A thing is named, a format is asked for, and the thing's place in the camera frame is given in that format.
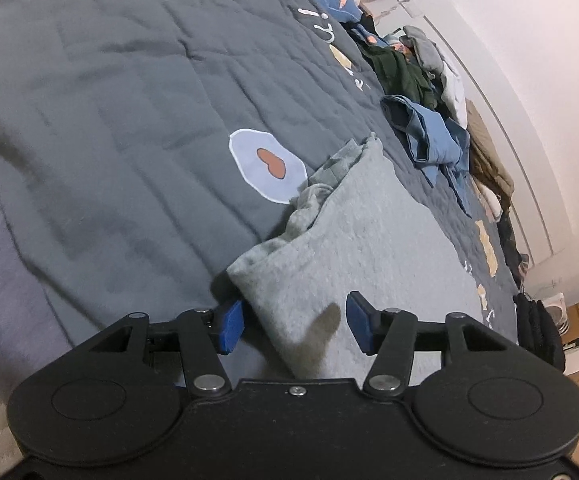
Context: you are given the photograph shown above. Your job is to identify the khaki folded clothes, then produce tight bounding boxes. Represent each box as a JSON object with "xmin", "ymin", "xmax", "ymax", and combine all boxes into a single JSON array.
[{"xmin": 464, "ymin": 100, "xmax": 515, "ymax": 211}]

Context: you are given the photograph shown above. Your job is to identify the grey quilted bedspread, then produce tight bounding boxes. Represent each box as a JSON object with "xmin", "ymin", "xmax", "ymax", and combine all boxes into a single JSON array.
[{"xmin": 0, "ymin": 0, "xmax": 525, "ymax": 376}]

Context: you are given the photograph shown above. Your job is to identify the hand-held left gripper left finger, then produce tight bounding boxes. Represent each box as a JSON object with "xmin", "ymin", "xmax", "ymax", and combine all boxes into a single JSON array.
[{"xmin": 87, "ymin": 299, "xmax": 245, "ymax": 403}]

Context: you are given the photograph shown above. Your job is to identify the heap of black clothes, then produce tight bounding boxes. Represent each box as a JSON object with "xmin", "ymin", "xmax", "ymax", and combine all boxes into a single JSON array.
[{"xmin": 497, "ymin": 210, "xmax": 530, "ymax": 286}]

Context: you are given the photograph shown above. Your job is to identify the blue shirt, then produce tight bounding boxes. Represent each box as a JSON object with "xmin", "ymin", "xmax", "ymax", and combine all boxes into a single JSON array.
[{"xmin": 380, "ymin": 95, "xmax": 473, "ymax": 218}]

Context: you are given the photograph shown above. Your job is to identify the white fan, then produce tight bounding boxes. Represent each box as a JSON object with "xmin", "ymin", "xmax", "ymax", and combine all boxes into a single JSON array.
[{"xmin": 544, "ymin": 292, "xmax": 568, "ymax": 336}]

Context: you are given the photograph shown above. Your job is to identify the white garment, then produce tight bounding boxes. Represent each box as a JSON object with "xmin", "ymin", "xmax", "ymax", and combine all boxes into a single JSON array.
[{"xmin": 437, "ymin": 52, "xmax": 470, "ymax": 128}]

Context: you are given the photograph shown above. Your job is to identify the cream folded garment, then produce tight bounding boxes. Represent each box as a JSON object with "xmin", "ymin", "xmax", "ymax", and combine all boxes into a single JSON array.
[{"xmin": 477, "ymin": 180, "xmax": 503, "ymax": 224}]

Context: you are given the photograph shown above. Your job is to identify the dark green garment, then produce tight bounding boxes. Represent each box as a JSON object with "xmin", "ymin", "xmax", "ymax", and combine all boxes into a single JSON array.
[{"xmin": 367, "ymin": 45, "xmax": 440, "ymax": 111}]

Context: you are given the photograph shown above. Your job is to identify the stack of black folded clothes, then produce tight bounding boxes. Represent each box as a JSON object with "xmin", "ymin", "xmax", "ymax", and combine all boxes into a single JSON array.
[{"xmin": 513, "ymin": 292, "xmax": 567, "ymax": 373}]

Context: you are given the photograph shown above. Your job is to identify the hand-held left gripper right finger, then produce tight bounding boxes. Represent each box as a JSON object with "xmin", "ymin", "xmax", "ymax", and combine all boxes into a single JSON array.
[{"xmin": 345, "ymin": 290, "xmax": 509, "ymax": 403}]

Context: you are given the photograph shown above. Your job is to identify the grey garment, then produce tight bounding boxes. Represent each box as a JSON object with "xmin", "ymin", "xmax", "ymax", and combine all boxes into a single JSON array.
[{"xmin": 402, "ymin": 25, "xmax": 443, "ymax": 76}]

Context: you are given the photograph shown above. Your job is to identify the white headboard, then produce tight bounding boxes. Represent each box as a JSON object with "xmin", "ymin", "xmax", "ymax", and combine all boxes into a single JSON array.
[{"xmin": 419, "ymin": 15, "xmax": 555, "ymax": 261}]

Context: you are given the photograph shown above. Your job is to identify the grey T-shirt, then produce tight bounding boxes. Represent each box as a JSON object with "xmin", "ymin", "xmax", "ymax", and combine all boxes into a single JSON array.
[{"xmin": 226, "ymin": 132, "xmax": 520, "ymax": 381}]

